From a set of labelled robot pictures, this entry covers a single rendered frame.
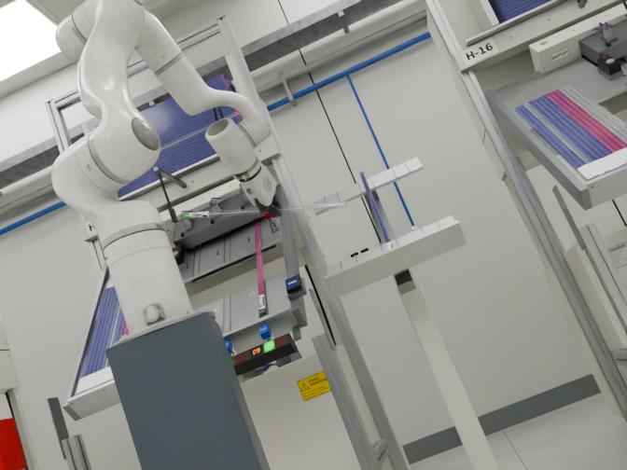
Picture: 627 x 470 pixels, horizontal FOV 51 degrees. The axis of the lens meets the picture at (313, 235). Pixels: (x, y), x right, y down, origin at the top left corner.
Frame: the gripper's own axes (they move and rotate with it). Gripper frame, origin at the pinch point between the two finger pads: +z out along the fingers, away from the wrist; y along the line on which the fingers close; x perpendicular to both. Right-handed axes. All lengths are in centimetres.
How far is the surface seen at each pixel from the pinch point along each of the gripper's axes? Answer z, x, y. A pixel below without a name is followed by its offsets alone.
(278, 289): 9.3, -1.7, -22.5
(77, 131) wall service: 38, 190, 146
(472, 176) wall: 135, -18, 145
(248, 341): 9.0, 3.3, -39.0
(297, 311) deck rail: 6.8, -11.0, -32.7
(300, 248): 41.2, 16.5, 22.4
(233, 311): 8.4, 10.6, -28.6
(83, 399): 3, 47, -56
